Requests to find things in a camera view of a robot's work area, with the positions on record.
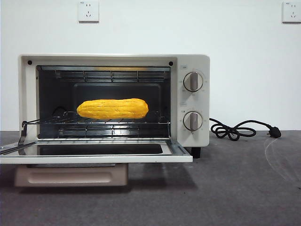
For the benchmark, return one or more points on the cream Toshiba toaster oven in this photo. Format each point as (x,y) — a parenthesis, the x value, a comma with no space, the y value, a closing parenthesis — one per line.
(200,141)

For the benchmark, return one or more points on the yellow corn cob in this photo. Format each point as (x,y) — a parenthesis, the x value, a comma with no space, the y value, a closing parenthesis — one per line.
(113,108)

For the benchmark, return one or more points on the white wall socket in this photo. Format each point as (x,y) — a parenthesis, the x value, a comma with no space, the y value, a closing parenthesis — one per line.
(292,13)
(88,11)

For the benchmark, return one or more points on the cream oven knob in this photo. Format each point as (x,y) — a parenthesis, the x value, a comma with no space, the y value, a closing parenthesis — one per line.
(193,81)
(192,121)

